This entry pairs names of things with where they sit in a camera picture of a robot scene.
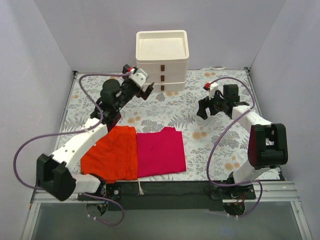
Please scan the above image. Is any white drawer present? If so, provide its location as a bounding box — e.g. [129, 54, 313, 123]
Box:
[146, 73, 187, 84]
[136, 61, 188, 76]
[152, 82, 186, 93]

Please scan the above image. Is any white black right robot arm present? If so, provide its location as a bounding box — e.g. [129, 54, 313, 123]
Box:
[197, 82, 288, 199]

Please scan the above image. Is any white top drawer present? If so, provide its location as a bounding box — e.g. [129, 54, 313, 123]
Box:
[136, 61, 188, 76]

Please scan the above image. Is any white bottom drawer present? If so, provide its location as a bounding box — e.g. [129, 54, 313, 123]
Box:
[152, 82, 186, 93]

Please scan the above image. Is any aluminium frame rail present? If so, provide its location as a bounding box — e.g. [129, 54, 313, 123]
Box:
[31, 181, 300, 203]

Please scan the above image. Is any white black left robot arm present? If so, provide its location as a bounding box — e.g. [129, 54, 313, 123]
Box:
[36, 77, 154, 201]

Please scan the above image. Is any white drawer cabinet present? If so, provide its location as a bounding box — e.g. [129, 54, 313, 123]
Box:
[135, 30, 190, 89]

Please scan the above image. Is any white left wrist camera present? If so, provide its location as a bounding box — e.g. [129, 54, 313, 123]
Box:
[128, 67, 149, 89]

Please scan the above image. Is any orange cloth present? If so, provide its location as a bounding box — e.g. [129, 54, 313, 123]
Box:
[80, 126, 138, 184]

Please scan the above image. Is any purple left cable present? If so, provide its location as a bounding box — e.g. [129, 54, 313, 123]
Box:
[12, 72, 133, 227]

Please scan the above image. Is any magenta cloth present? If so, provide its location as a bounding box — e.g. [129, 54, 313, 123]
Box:
[136, 126, 187, 178]

